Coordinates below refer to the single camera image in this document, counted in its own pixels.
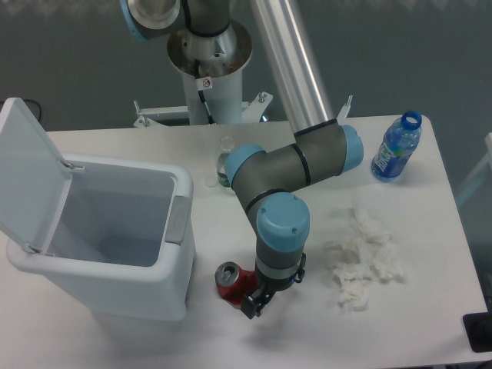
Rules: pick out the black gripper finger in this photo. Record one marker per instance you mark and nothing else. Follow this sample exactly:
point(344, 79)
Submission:
point(298, 276)
point(252, 304)

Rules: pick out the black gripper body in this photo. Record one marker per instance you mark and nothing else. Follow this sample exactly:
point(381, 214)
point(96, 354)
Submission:
point(270, 286)

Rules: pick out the crushed red soda can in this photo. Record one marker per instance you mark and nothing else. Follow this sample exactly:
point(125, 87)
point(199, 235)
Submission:
point(234, 282)

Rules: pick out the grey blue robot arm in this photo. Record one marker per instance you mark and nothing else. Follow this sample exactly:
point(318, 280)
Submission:
point(264, 182)

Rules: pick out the crumpled white tissue paper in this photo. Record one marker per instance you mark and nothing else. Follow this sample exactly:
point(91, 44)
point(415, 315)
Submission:
point(366, 254)

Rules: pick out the white bottle cap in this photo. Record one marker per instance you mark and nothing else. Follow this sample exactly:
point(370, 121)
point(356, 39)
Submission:
point(211, 182)

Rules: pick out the clear small water bottle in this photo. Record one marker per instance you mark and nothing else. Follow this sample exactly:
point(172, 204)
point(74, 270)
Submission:
point(226, 146)

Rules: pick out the white plastic trash bin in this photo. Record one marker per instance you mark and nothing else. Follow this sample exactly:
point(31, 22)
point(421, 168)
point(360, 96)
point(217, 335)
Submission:
point(113, 233)

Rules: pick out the blue plastic drink bottle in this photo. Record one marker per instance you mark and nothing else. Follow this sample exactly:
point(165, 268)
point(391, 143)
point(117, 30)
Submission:
point(399, 143)

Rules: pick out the black device at edge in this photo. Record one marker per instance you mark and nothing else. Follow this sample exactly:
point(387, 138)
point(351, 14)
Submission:
point(478, 330)

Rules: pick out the white furniture at right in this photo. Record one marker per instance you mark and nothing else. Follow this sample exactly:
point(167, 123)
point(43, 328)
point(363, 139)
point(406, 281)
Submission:
point(476, 177)

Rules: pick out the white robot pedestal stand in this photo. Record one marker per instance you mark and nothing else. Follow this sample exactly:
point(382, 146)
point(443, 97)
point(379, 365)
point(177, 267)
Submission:
point(211, 70)

